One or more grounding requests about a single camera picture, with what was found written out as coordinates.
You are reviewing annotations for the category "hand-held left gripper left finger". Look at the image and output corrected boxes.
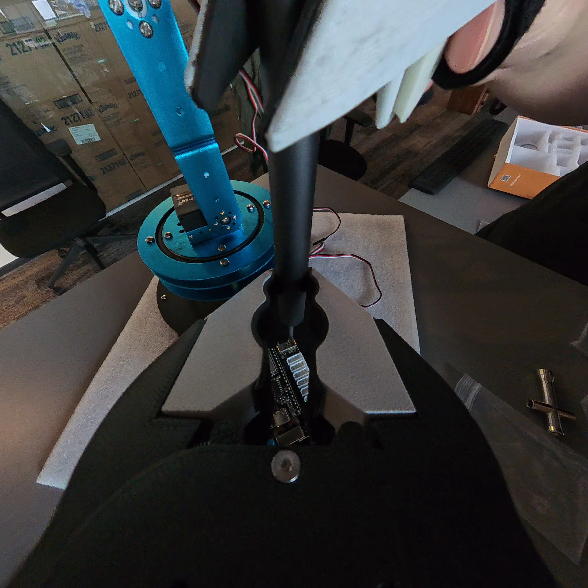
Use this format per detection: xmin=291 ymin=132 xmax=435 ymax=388
xmin=162 ymin=273 xmax=277 ymax=444

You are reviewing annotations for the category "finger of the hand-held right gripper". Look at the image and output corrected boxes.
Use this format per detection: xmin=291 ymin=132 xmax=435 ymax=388
xmin=184 ymin=0 xmax=266 ymax=112
xmin=264 ymin=0 xmax=497 ymax=153

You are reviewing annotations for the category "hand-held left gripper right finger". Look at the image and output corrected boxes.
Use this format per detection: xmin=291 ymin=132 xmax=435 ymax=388
xmin=301 ymin=270 xmax=418 ymax=432

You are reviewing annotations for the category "black electric screwdriver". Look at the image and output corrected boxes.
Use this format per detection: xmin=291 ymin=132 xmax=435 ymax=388
xmin=259 ymin=0 xmax=322 ymax=343

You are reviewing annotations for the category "grey desk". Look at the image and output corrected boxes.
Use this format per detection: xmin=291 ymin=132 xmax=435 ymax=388
xmin=0 ymin=163 xmax=588 ymax=588

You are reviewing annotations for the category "person's right hand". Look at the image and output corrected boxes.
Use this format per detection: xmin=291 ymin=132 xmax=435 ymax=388
xmin=443 ymin=0 xmax=588 ymax=127

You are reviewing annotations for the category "wooden pillar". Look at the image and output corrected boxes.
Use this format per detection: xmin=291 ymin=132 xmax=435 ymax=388
xmin=448 ymin=85 xmax=490 ymax=115

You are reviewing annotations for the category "black circuit board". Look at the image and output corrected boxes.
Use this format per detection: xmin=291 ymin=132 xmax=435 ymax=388
xmin=266 ymin=337 xmax=315 ymax=446

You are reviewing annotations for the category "black keyboard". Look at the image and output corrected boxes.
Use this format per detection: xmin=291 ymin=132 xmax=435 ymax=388
xmin=409 ymin=119 xmax=508 ymax=196

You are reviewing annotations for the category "black office chair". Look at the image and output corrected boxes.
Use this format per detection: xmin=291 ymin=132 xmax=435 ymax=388
xmin=0 ymin=99 xmax=108 ymax=295
xmin=317 ymin=110 xmax=373 ymax=182

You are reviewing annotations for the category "white foam sheet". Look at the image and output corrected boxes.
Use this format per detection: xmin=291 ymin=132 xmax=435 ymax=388
xmin=37 ymin=212 xmax=421 ymax=490

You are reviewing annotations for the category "orange white cardboard box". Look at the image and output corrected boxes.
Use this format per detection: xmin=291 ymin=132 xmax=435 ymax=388
xmin=487 ymin=116 xmax=588 ymax=199

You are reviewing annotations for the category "light grey table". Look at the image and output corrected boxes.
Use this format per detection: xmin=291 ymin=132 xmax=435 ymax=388
xmin=399 ymin=108 xmax=588 ymax=235

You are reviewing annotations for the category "stack of cardboard boxes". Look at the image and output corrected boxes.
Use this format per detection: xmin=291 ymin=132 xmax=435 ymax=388
xmin=0 ymin=0 xmax=258 ymax=212

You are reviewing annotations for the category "large clear zip bag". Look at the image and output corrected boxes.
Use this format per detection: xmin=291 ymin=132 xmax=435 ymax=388
xmin=452 ymin=372 xmax=588 ymax=566

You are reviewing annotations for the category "person's black shirt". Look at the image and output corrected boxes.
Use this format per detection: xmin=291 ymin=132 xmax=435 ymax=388
xmin=475 ymin=161 xmax=588 ymax=285

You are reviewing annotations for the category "metal cross socket wrench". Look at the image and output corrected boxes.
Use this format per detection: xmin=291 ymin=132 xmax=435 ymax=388
xmin=526 ymin=367 xmax=577 ymax=437

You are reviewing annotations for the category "servo cable bundle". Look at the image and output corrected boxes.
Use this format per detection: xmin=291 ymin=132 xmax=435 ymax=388
xmin=232 ymin=60 xmax=272 ymax=161

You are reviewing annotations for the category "red white black servo cable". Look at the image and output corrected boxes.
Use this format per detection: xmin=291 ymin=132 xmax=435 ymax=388
xmin=310 ymin=207 xmax=383 ymax=308

